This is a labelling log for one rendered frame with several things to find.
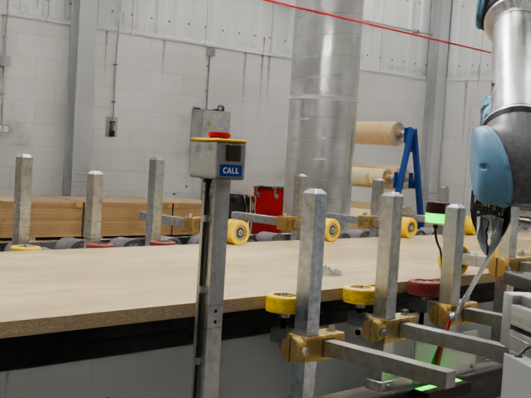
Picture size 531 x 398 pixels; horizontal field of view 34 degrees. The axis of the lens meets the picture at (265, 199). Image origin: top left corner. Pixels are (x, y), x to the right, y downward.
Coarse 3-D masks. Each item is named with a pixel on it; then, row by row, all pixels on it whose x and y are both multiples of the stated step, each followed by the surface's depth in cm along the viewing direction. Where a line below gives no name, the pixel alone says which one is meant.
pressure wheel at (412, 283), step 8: (408, 280) 220; (416, 280) 220; (424, 280) 219; (432, 280) 220; (408, 288) 219; (416, 288) 216; (424, 288) 215; (432, 288) 216; (424, 296) 216; (432, 296) 216
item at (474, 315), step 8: (416, 304) 219; (424, 304) 217; (432, 304) 216; (424, 312) 217; (464, 312) 209; (472, 312) 208; (480, 312) 206; (488, 312) 206; (464, 320) 209; (472, 320) 208; (480, 320) 206; (488, 320) 205; (496, 320) 203
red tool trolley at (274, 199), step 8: (256, 192) 1039; (264, 192) 1036; (272, 192) 1027; (280, 192) 1019; (256, 200) 1045; (264, 200) 1036; (272, 200) 1027; (280, 200) 1019; (256, 208) 1044; (264, 208) 1036; (272, 208) 1027; (280, 208) 1019; (256, 224) 1044; (264, 224) 1036; (256, 232) 1044; (280, 232) 1021
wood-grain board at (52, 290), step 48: (336, 240) 318; (432, 240) 342; (528, 240) 370; (0, 288) 174; (48, 288) 178; (96, 288) 181; (144, 288) 185; (192, 288) 189; (240, 288) 193; (288, 288) 197; (336, 288) 202; (0, 336) 143
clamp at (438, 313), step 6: (432, 306) 207; (438, 306) 207; (444, 306) 206; (450, 306) 206; (456, 306) 207; (468, 306) 211; (474, 306) 213; (432, 312) 207; (438, 312) 206; (444, 312) 205; (462, 312) 209; (432, 318) 207; (438, 318) 206; (444, 318) 205; (462, 318) 210; (438, 324) 206; (444, 324) 206; (450, 324) 206; (456, 324) 208; (462, 324) 210
